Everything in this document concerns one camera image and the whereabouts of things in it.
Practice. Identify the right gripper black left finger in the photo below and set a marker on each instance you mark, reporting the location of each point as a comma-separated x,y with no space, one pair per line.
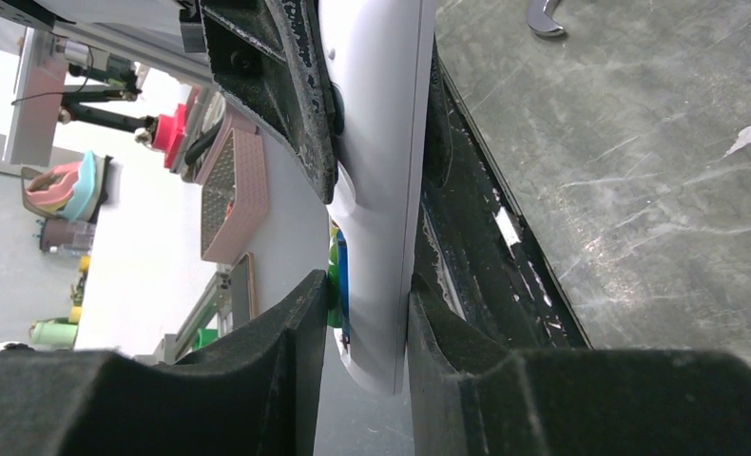
254,391

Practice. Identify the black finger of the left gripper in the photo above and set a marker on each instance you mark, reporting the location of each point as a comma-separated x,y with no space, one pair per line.
266,59
438,138

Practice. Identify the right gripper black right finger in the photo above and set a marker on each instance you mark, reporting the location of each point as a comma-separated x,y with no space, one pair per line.
472,396

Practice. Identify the white remote control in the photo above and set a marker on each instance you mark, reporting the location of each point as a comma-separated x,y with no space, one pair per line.
379,57

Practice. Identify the green battery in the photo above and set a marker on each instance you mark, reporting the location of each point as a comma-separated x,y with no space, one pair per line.
335,308

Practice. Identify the blue battery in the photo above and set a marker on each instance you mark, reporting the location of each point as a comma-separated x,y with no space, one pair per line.
343,285

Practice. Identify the pink perforated basket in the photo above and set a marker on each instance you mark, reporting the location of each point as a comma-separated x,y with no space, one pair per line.
234,189

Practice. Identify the red clamp fixture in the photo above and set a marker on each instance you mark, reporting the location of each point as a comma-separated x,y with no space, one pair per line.
162,133

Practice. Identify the silver open-end wrench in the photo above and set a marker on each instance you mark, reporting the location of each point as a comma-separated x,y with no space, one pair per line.
540,20

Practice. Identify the green cup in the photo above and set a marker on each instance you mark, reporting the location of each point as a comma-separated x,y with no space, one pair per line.
56,333

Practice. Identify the pink blue stacked bowls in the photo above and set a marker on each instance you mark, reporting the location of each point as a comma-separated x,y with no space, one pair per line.
73,191

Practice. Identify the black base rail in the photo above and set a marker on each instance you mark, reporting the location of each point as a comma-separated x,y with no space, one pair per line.
477,248

